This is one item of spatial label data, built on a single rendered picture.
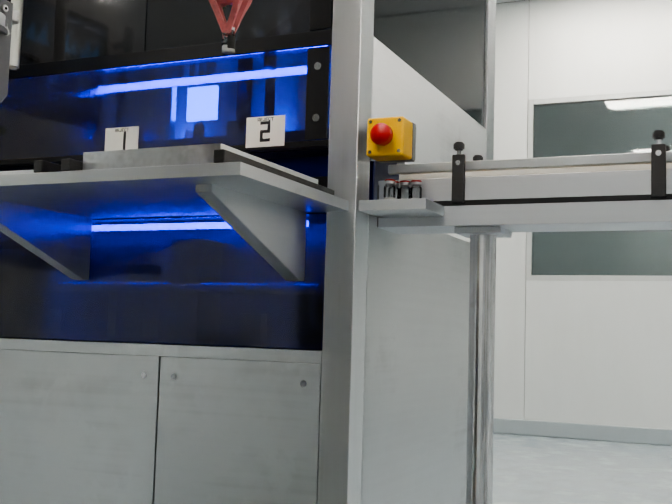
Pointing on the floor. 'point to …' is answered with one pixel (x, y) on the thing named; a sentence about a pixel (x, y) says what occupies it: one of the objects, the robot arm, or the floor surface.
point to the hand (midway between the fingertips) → (228, 29)
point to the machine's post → (346, 255)
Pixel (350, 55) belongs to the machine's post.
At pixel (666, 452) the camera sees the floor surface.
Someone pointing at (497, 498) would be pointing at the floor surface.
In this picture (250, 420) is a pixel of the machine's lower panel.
